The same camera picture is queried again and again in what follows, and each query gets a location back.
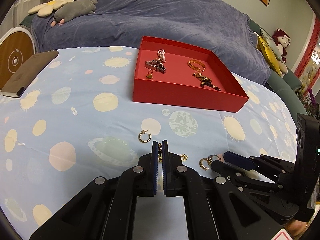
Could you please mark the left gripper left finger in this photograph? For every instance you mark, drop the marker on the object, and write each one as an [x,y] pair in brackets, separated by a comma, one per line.
[141,180]

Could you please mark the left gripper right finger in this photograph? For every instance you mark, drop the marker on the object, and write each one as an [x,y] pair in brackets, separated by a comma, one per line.
[176,176]

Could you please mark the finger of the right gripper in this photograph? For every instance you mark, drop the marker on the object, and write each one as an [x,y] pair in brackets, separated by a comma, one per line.
[240,161]
[227,170]

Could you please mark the gold hoop earring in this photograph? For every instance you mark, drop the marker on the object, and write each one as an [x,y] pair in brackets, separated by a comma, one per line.
[205,163]
[144,136]

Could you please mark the small gold earring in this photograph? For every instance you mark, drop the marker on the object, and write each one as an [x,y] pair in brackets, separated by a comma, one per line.
[149,74]

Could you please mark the right human hand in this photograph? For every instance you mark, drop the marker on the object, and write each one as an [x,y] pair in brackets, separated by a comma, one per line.
[296,228]

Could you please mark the green sofa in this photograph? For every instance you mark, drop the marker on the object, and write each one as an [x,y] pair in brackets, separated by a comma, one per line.
[285,87]

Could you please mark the space pattern blue tablecloth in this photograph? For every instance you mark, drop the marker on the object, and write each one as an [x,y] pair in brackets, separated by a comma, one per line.
[77,121]

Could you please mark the yellow cushion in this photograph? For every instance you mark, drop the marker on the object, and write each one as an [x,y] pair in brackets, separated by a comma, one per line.
[268,55]

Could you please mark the red cardboard box tray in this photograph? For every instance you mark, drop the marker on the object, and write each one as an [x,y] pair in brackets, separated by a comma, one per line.
[177,86]

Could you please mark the red monkey plush toy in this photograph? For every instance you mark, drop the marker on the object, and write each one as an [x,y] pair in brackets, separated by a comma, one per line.
[282,41]

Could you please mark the brown notebook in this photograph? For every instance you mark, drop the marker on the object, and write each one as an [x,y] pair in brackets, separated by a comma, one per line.
[25,75]

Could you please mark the blue-grey blanket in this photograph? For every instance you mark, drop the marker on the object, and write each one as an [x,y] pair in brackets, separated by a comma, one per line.
[210,24]

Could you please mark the grey plush mole toy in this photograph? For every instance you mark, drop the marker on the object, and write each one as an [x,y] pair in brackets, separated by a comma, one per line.
[72,10]

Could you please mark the flower shaped cushion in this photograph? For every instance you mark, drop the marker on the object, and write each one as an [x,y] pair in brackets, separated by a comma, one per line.
[45,9]

